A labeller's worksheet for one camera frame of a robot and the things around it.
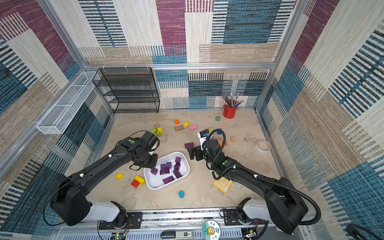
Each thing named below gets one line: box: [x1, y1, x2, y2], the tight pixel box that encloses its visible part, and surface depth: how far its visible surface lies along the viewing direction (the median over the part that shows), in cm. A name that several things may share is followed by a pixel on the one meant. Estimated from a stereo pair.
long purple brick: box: [162, 175, 175, 185], surface depth 88 cm
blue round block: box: [178, 190, 185, 199], surface depth 83 cm
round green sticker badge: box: [201, 220, 221, 240], surface depth 65 cm
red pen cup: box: [223, 104, 237, 119], surface depth 115 cm
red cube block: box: [131, 179, 140, 189], surface depth 86 cm
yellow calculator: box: [213, 176, 234, 193], surface depth 85 cm
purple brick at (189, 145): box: [184, 142, 194, 149], surface depth 102 cm
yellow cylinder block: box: [134, 175, 146, 185], surface depth 86 cm
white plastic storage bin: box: [143, 151, 191, 190], surface depth 89 cm
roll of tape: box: [256, 139, 271, 154], surface depth 101 cm
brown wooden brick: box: [175, 125, 185, 132], surface depth 110 cm
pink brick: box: [189, 124, 199, 130], surface depth 111 cm
